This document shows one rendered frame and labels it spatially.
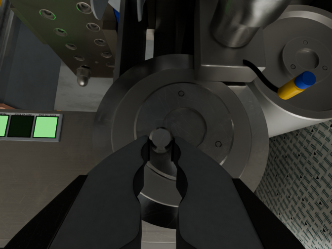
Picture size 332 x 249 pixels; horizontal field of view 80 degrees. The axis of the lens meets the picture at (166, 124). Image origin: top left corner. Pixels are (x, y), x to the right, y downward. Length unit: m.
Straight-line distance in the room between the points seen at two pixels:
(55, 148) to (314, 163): 0.51
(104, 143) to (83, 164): 0.36
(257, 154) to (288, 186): 0.18
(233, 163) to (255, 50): 0.09
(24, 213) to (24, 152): 0.14
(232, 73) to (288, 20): 0.11
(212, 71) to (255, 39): 0.04
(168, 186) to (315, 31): 0.21
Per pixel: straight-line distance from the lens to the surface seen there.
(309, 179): 0.33
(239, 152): 0.17
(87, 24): 0.42
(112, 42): 0.42
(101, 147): 0.17
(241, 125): 0.18
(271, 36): 0.24
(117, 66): 0.20
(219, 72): 0.17
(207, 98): 0.16
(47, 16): 0.44
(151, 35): 0.64
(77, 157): 0.53
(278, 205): 0.39
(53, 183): 0.55
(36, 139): 0.58
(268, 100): 0.20
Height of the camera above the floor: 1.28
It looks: 13 degrees down
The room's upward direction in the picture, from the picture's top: 179 degrees counter-clockwise
